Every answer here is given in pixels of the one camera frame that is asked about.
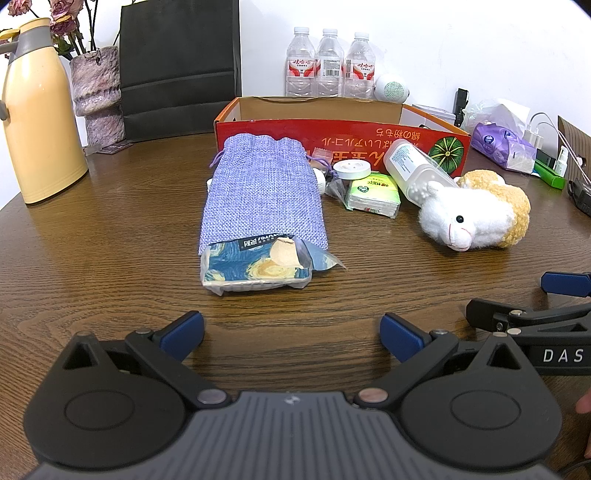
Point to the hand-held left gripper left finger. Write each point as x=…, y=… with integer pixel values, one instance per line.
x=183, y=331

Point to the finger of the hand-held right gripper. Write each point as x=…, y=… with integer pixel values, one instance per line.
x=531, y=314
x=565, y=282

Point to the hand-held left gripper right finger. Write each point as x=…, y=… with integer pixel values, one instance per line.
x=400, y=337

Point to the blue painted tissue packet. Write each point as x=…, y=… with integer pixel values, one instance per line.
x=240, y=270

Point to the plush sheep toy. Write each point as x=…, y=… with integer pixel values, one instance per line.
x=466, y=217

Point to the green tissue packet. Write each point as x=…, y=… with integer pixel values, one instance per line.
x=371, y=194

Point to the purple burlap pouch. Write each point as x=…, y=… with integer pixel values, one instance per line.
x=263, y=194

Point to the white cylindrical bottle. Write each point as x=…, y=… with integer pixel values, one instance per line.
x=406, y=164

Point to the white round disc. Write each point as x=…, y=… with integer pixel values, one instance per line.
x=352, y=169

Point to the red cardboard box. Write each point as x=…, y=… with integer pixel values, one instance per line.
x=369, y=131

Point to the person's right hand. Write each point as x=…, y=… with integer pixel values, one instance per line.
x=584, y=404

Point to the green marker box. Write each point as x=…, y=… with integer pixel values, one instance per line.
x=551, y=174

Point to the small white spray bottle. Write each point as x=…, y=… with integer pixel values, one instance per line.
x=562, y=161

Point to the brown cardboard piece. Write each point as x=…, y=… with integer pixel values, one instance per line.
x=577, y=138

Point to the white charger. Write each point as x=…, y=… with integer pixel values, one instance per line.
x=534, y=138

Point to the purple tissue pack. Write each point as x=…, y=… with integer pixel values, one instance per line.
x=501, y=145

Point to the small clear packet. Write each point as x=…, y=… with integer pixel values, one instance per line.
x=336, y=189

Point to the small white cap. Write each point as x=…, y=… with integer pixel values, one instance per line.
x=319, y=180

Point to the clear plastic bag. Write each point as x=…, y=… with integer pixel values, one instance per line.
x=498, y=113

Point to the small dark card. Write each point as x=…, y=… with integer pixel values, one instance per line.
x=115, y=147

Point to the pink candy wrapper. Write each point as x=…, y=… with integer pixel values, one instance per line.
x=321, y=154

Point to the black clip stand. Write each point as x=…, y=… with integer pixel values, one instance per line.
x=461, y=106

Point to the yellow thermos jug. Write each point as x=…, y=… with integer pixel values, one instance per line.
x=41, y=129

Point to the white round speaker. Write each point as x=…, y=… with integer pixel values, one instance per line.
x=391, y=87

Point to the mottled pink vase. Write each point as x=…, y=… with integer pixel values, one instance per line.
x=94, y=92

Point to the black paper bag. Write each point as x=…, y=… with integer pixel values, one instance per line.
x=180, y=69

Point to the clear water bottle red label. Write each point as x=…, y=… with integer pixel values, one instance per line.
x=359, y=71
x=329, y=69
x=301, y=69

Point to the dried flower bunch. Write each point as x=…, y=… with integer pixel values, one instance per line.
x=62, y=25

